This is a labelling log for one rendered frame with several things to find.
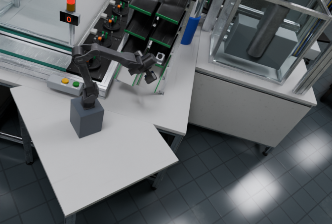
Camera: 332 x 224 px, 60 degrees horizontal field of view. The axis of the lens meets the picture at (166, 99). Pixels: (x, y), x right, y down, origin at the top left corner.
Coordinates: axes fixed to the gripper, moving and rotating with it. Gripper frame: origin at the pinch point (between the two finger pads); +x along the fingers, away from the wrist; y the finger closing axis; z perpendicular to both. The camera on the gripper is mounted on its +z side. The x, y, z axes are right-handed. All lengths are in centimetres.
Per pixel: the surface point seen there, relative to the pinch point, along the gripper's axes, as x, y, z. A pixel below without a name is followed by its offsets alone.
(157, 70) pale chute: 27.7, -2.6, -2.6
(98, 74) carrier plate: 19.5, 15.4, -36.4
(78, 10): 82, 84, -50
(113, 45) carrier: 48, 32, -27
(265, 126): 129, -95, 35
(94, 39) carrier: 40, 42, -34
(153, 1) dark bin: 0.9, 28.2, 22.3
